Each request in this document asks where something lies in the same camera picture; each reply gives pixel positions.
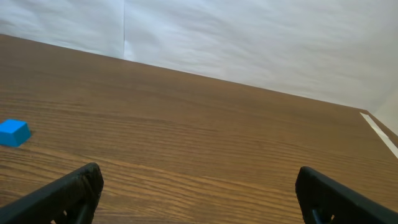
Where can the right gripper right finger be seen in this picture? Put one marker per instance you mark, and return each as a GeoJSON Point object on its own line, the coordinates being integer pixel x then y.
{"type": "Point", "coordinates": [335, 202]}

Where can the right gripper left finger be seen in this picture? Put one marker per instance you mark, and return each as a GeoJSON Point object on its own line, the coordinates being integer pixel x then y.
{"type": "Point", "coordinates": [62, 199]}

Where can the blue cube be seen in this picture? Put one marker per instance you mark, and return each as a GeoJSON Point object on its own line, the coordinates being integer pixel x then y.
{"type": "Point", "coordinates": [12, 133]}

